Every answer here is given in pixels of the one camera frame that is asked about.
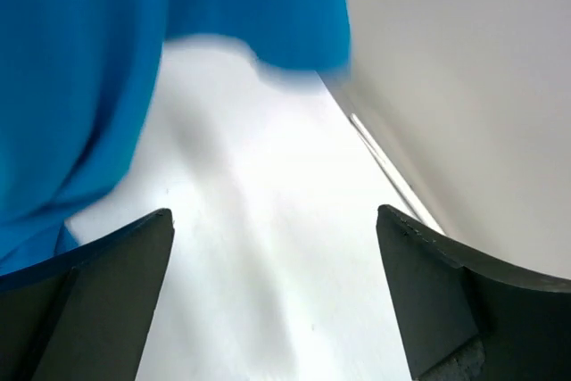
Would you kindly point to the blue t shirt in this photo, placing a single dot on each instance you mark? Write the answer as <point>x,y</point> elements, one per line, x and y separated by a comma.
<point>77,78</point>

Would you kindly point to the white plastic strip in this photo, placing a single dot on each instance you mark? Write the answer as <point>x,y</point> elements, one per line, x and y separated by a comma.
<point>400,184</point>

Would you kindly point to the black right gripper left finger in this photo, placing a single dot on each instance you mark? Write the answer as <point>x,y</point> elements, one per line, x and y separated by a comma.
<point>85,315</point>

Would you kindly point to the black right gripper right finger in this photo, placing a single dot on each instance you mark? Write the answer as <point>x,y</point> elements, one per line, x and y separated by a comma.
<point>465,315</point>

